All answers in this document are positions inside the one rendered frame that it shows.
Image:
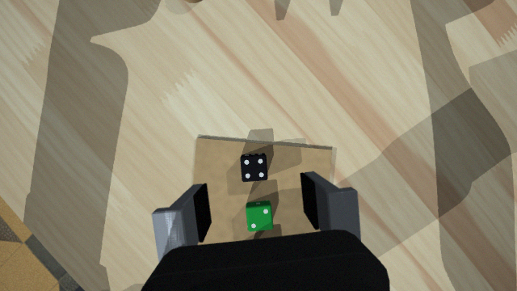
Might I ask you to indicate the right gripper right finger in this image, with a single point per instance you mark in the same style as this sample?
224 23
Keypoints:
328 207

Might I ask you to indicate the black die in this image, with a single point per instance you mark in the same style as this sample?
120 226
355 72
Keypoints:
253 167

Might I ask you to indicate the green die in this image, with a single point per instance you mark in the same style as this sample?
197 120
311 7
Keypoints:
259 215

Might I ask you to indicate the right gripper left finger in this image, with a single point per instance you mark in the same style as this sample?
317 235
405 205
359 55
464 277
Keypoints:
185 222

